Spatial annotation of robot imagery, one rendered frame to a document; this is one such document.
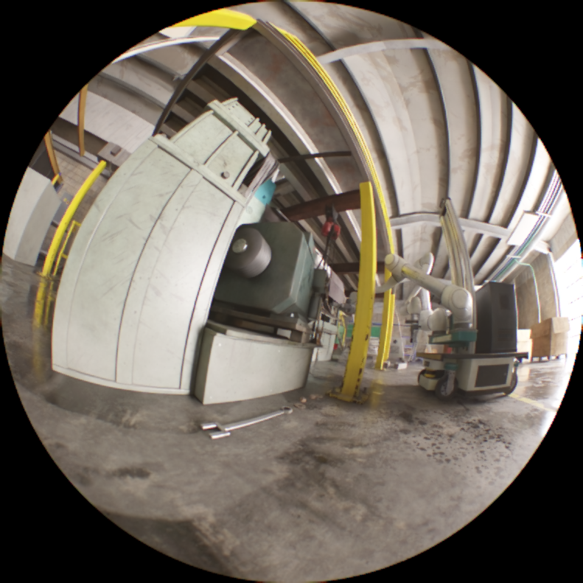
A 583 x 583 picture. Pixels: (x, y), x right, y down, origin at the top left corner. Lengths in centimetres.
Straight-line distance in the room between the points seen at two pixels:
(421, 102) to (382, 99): 103
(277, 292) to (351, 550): 80
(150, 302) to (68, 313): 29
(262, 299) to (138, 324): 49
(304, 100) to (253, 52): 65
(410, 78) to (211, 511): 592
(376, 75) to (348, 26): 151
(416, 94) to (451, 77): 122
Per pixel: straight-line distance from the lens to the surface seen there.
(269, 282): 74
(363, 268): 116
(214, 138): 100
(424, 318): 187
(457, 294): 110
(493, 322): 152
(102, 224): 63
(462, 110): 602
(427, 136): 607
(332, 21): 547
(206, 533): 34
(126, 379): 65
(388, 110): 555
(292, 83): 177
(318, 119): 182
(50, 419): 51
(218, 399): 69
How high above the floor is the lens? 32
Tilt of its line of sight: 14 degrees up
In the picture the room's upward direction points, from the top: 12 degrees clockwise
